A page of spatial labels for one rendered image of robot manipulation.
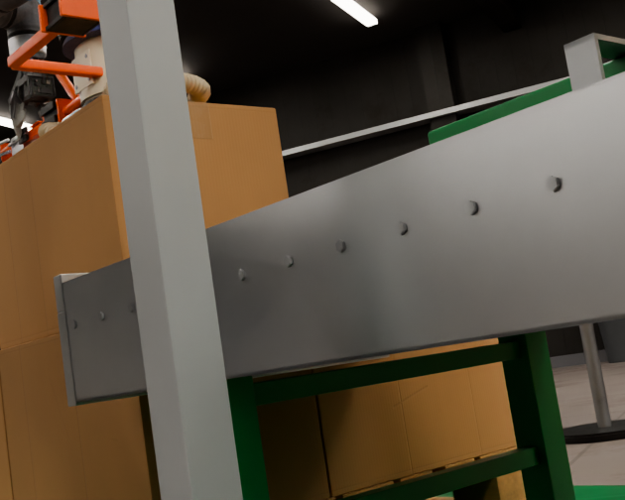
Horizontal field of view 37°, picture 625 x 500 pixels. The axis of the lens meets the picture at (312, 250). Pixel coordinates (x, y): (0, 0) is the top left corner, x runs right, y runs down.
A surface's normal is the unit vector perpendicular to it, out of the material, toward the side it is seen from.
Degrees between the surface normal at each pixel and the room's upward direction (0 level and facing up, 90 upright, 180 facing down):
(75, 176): 90
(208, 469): 90
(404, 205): 90
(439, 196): 90
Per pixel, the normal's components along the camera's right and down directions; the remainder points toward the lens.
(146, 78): 0.64, -0.19
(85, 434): -0.76, 0.04
